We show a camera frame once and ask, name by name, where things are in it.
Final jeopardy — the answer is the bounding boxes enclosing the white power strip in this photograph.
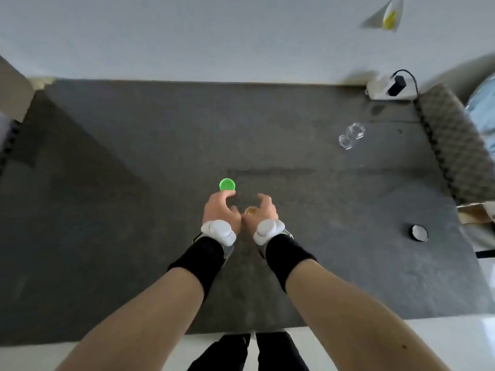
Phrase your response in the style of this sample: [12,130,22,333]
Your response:
[365,73,416,101]

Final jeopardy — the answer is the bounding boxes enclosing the person's left forearm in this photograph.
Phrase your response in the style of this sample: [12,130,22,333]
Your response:
[56,266,205,371]

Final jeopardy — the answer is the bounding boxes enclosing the white wrist tracker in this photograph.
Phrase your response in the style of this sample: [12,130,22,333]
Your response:
[200,220,237,246]
[253,219,286,246]

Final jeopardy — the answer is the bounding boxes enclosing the grey egg-crate foam pad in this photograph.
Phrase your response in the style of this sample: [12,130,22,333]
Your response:
[413,83,495,207]

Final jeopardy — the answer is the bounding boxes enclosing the black plug adapter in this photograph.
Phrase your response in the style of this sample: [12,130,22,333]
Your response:
[388,75,408,98]

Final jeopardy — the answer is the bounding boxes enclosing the light blue plastic bag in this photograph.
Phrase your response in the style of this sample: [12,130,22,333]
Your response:
[465,72,495,155]

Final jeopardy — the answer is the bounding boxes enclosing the person's right forearm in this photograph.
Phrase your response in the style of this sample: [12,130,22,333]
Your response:
[285,259,451,371]

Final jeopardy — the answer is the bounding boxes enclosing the person's right hand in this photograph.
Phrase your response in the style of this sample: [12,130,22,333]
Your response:
[242,193,279,234]

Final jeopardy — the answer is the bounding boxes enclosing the person's black trousers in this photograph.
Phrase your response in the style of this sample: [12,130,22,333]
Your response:
[187,331,311,371]

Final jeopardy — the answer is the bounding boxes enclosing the white and yellow paper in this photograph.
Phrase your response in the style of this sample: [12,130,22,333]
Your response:
[360,0,405,33]

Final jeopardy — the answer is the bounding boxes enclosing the beige furniture panel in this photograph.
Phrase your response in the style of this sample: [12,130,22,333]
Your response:
[0,54,36,123]

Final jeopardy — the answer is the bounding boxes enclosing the cardboard box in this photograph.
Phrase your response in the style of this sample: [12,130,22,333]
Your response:
[456,202,495,225]

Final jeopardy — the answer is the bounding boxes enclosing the dark grey table mat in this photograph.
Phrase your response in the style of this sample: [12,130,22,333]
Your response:
[0,78,495,347]

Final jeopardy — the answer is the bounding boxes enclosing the black power cable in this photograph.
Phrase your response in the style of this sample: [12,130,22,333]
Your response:
[391,69,419,98]

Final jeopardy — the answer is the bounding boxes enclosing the black wristband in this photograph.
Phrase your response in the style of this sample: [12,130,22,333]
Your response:
[167,236,226,302]
[265,235,318,294]

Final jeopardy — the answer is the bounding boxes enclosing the person's left hand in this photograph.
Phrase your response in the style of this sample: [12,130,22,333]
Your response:
[202,190,241,229]

